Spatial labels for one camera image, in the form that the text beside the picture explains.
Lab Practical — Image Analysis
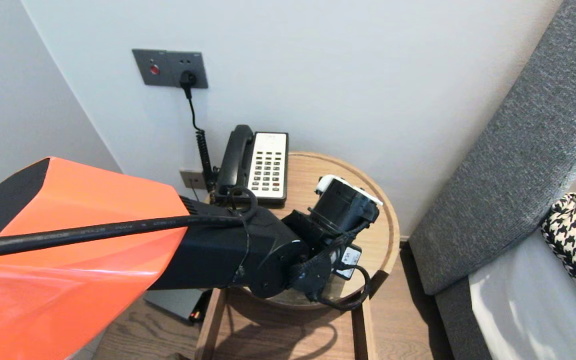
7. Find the round wooden side table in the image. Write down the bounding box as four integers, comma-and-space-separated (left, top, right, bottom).
195, 287, 380, 360
198, 152, 400, 312

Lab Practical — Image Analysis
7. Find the black white desk telephone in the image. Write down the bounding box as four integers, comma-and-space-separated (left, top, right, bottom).
216, 131, 289, 205

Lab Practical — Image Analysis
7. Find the black telephone handset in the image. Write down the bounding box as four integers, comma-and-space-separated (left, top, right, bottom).
216, 125, 255, 197

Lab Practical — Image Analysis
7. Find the grey fabric headboard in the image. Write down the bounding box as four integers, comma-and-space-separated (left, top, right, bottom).
408, 0, 576, 297

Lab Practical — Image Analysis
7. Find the grey power adapter box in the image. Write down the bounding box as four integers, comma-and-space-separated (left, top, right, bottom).
143, 289, 205, 324

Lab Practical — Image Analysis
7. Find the white cable label tag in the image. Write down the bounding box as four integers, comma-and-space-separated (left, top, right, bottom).
335, 245, 363, 280

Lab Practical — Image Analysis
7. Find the black plug with coiled cable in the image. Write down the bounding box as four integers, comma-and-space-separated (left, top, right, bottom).
180, 70, 217, 193

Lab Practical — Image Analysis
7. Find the small grey wall outlet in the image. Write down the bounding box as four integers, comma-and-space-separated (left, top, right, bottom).
180, 170, 209, 191

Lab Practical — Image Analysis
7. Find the grey fabric bed frame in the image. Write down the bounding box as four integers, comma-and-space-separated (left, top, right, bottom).
434, 277, 494, 360

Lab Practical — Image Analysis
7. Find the grey wall socket panel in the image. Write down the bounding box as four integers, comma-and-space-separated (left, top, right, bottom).
132, 49, 209, 90

